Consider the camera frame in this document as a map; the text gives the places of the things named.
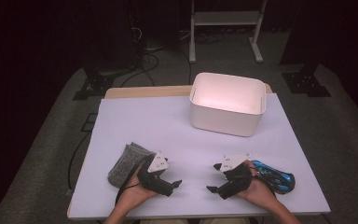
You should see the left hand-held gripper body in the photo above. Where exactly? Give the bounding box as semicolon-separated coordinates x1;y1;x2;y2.
136;151;175;198

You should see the black floor cable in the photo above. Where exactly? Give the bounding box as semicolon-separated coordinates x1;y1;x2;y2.
67;132;91;190
119;52;160;88

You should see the white metal stand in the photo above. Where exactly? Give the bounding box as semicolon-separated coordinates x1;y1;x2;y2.
188;0;268;64

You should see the person's right hand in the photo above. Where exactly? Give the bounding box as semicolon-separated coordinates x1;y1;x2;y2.
235;160;277;205

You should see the person's left hand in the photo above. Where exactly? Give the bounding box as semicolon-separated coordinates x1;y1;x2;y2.
115;167;158;210

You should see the grey fluffy cloth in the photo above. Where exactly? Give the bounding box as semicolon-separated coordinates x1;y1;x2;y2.
106;142;157;189

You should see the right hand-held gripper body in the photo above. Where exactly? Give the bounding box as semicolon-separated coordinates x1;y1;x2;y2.
217;152;253;201

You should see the white plastic bin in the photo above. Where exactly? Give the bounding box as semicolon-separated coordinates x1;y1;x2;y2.
188;72;268;138

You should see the black stand base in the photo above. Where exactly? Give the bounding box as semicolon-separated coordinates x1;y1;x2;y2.
281;63;332;98
72;66;116;101

